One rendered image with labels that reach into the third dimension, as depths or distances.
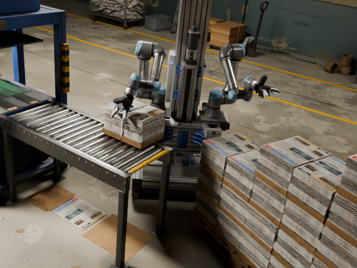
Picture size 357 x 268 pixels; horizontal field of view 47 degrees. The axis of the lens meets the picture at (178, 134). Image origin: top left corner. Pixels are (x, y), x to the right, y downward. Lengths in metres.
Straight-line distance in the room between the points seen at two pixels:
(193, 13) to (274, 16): 6.35
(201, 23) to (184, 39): 0.19
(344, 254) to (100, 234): 1.88
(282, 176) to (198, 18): 1.57
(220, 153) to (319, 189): 0.87
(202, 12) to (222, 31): 5.63
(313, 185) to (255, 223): 0.61
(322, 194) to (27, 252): 2.15
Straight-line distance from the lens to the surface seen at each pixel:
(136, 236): 3.46
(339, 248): 2.54
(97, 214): 3.67
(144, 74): 3.44
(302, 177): 2.55
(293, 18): 9.66
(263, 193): 2.82
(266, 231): 2.89
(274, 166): 2.69
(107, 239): 3.43
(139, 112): 3.05
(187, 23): 3.55
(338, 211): 2.46
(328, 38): 9.48
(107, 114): 3.13
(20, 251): 3.40
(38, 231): 3.55
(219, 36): 9.21
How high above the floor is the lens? 2.24
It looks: 26 degrees down
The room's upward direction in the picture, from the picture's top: 7 degrees clockwise
